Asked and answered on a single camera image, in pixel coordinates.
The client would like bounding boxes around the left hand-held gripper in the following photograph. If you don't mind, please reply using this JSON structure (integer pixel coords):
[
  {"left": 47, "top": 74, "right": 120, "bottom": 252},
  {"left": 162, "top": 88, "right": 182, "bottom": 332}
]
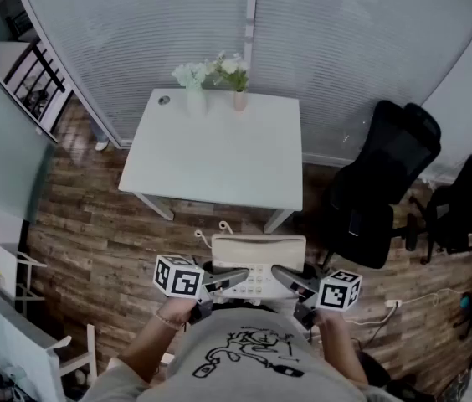
[{"left": 153, "top": 255, "right": 250, "bottom": 326}]

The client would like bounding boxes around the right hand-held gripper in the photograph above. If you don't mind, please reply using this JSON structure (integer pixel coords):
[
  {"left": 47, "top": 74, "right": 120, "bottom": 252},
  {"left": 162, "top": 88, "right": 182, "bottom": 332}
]
[{"left": 270, "top": 265, "right": 363, "bottom": 331}]

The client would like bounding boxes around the white desk phone with keypad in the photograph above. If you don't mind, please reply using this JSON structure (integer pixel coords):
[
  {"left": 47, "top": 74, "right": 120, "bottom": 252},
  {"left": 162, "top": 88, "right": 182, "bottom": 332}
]
[{"left": 210, "top": 233, "right": 307, "bottom": 307}]

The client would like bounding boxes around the person's right forearm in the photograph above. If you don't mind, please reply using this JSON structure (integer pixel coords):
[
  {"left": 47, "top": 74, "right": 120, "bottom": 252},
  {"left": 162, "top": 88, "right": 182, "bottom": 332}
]
[{"left": 315, "top": 307, "right": 370, "bottom": 389}]

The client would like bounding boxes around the person's left forearm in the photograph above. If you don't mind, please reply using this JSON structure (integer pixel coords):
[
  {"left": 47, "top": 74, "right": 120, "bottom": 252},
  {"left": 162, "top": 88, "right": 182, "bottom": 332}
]
[{"left": 121, "top": 297, "right": 198, "bottom": 384}]

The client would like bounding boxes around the grey printed t-shirt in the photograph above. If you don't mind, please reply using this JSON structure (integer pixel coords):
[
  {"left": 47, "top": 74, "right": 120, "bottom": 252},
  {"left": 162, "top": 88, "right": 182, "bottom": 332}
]
[{"left": 79, "top": 307, "right": 404, "bottom": 402}]

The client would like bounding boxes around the white table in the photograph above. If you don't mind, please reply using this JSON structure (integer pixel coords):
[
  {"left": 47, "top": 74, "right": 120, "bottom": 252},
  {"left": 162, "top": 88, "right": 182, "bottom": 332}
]
[{"left": 117, "top": 89, "right": 304, "bottom": 234}]

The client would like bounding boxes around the large black office chair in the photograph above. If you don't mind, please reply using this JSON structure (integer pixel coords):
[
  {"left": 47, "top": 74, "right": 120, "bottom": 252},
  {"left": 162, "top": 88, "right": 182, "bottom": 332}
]
[{"left": 298, "top": 100, "right": 442, "bottom": 270}]

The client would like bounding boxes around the pink vase with white flowers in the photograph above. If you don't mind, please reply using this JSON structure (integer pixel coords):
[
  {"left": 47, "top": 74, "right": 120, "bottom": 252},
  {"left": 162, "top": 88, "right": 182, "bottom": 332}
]
[{"left": 213, "top": 50, "right": 250, "bottom": 112}]

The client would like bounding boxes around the white vase with pale flowers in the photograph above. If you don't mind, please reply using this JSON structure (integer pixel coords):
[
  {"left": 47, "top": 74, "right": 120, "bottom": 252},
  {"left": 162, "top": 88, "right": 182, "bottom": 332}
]
[{"left": 172, "top": 61, "right": 214, "bottom": 117}]

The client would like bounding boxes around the small black office chair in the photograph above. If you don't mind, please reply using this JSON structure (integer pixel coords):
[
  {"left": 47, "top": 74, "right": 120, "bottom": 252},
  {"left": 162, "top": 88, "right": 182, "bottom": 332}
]
[{"left": 407, "top": 154, "right": 472, "bottom": 265}]

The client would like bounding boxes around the white metal rack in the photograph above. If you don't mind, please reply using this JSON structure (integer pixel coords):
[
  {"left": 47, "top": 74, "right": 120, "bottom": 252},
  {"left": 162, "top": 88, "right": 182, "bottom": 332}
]
[{"left": 13, "top": 251, "right": 49, "bottom": 314}]

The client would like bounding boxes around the white cabinet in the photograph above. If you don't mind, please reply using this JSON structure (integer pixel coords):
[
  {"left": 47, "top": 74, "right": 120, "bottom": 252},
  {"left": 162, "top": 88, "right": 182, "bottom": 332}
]
[{"left": 0, "top": 278, "right": 68, "bottom": 402}]

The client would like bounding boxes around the beige cable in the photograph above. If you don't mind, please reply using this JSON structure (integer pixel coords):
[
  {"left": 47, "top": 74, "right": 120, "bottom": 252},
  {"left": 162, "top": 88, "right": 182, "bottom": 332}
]
[{"left": 193, "top": 220, "right": 233, "bottom": 247}]

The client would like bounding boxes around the thin wrist bracelet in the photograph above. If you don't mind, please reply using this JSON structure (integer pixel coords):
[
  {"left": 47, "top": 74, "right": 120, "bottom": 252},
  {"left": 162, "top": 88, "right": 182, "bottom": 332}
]
[{"left": 155, "top": 311, "right": 183, "bottom": 331}]

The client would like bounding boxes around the white power cable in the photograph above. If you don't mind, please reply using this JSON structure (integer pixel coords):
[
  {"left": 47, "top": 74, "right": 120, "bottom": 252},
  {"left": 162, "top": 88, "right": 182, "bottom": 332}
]
[{"left": 401, "top": 287, "right": 463, "bottom": 307}]

